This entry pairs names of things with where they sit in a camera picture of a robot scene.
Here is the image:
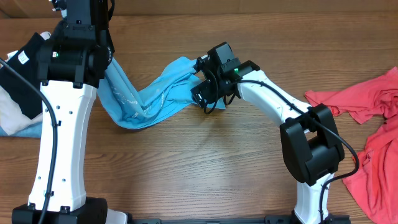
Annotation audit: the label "light blue t-shirt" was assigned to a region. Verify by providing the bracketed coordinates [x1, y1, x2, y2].
[96, 55, 226, 130]

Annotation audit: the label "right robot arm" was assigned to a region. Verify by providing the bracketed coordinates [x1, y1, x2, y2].
[191, 42, 351, 223]

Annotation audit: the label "folded blue jeans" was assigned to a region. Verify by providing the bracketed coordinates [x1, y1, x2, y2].
[1, 122, 42, 138]

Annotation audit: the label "folded beige garment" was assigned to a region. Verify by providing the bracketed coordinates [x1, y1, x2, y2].
[0, 30, 52, 136]

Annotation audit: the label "folded black shirt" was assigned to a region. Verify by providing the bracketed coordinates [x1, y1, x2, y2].
[1, 33, 45, 119]

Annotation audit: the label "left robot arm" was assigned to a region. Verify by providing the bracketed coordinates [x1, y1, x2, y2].
[12, 0, 132, 224]

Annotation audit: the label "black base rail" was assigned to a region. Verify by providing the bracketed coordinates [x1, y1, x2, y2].
[127, 214, 351, 224]

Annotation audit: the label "red t-shirt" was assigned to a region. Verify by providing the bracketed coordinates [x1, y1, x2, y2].
[303, 66, 398, 224]

